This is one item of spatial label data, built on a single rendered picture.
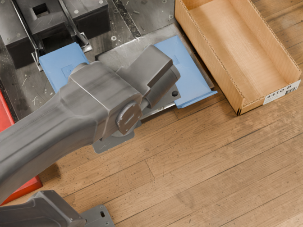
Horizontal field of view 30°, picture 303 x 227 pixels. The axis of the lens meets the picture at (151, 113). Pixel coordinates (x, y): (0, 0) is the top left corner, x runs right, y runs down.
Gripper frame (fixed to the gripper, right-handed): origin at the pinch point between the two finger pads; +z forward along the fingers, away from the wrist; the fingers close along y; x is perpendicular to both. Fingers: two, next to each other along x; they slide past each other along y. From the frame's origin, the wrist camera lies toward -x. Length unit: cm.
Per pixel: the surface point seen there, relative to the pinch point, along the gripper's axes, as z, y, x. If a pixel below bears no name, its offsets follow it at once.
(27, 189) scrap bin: 5.9, -7.5, 14.3
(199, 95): 5.0, -5.5, -20.1
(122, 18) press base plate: 19.2, 13.1, -16.4
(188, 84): 6.5, -3.1, -19.4
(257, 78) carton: 5.6, -7.3, -32.0
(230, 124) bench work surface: 3.5, -12.5, -22.7
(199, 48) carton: 9.3, 1.9, -25.1
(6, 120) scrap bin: 14.5, 4.1, 12.3
